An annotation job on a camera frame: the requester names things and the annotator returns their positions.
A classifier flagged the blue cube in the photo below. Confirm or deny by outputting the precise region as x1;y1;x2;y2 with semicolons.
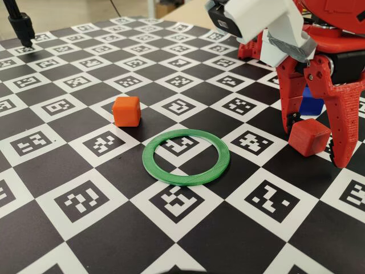
299;85;325;116

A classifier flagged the red cube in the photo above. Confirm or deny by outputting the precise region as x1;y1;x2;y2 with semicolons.
287;118;332;157

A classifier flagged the black tripod leg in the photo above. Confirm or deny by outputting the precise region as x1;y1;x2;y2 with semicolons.
0;0;37;48

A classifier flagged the red robot base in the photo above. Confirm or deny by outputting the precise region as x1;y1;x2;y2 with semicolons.
237;35;269;61

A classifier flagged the orange cube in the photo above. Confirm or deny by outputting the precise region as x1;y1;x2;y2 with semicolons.
112;96;142;128

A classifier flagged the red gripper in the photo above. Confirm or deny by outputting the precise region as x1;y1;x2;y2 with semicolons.
275;24;365;168

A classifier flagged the black white marker checkerboard mat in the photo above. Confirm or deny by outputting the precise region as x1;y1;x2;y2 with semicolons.
0;15;365;274

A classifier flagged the green flat ring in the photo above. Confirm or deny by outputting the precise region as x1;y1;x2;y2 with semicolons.
141;128;230;187

